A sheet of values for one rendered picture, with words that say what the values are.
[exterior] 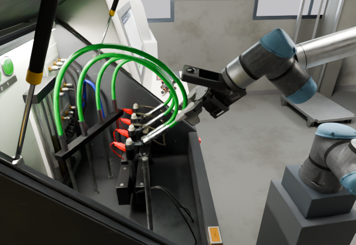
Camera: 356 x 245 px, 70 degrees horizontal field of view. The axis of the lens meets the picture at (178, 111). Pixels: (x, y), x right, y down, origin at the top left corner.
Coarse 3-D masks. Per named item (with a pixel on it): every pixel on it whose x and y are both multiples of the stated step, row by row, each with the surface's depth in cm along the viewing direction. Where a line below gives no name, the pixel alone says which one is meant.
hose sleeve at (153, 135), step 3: (165, 126) 77; (168, 126) 77; (162, 129) 77; (165, 129) 77; (168, 129) 77; (156, 132) 78; (159, 132) 77; (162, 132) 77; (165, 132) 77; (150, 135) 78; (153, 135) 78; (156, 135) 78; (159, 135) 78; (150, 138) 78; (153, 138) 78; (156, 138) 79; (150, 141) 79
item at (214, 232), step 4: (212, 228) 71; (216, 228) 71; (208, 232) 70; (212, 232) 69; (216, 232) 69; (212, 236) 68; (216, 236) 68; (212, 240) 67; (216, 240) 67; (212, 244) 67; (216, 244) 67; (220, 244) 67
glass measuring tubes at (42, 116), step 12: (48, 84) 78; (24, 96) 71; (36, 96) 71; (48, 96) 80; (36, 108) 74; (48, 108) 79; (36, 120) 75; (48, 120) 80; (36, 132) 76; (48, 132) 78; (48, 144) 80; (48, 156) 83; (48, 168) 83; (60, 168) 89; (72, 168) 96; (60, 180) 87
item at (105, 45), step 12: (84, 48) 64; (96, 48) 64; (108, 48) 65; (120, 48) 65; (132, 48) 65; (72, 60) 65; (156, 60) 67; (60, 72) 67; (168, 72) 68; (60, 84) 69; (180, 84) 70; (60, 120) 74; (60, 132) 75
